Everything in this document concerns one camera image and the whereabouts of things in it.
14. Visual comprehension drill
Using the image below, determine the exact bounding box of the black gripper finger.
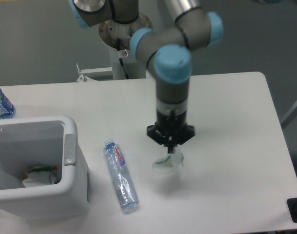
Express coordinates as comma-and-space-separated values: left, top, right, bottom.
171, 125, 195, 153
146, 125, 172, 154

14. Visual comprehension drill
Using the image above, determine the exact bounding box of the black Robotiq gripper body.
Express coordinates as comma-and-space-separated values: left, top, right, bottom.
155, 111, 187, 137

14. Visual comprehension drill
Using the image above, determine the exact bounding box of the white paper wrapper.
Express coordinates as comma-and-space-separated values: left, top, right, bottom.
151, 147, 184, 174

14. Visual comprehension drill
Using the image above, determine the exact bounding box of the crushed clear plastic bottle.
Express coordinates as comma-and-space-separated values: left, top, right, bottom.
103, 139, 139, 213

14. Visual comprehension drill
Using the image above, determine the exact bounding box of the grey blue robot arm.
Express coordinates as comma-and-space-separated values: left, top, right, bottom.
69, 0, 224, 154

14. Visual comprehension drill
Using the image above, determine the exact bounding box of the trash inside the can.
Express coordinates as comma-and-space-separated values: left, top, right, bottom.
22, 165, 61, 188

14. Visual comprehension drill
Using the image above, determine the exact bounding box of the white plastic trash can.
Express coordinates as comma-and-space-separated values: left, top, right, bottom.
0, 116, 90, 219

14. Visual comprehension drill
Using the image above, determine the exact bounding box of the blue labelled water bottle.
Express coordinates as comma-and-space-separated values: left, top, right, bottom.
0, 88, 16, 119

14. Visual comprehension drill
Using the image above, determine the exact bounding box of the white metal base frame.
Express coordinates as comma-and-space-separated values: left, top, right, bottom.
76, 63, 113, 82

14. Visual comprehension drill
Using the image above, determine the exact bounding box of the black cable on pedestal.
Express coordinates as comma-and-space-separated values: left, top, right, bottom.
116, 37, 130, 80

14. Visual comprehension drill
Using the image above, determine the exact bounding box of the white frame at right edge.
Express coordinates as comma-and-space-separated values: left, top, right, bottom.
280, 100, 297, 129

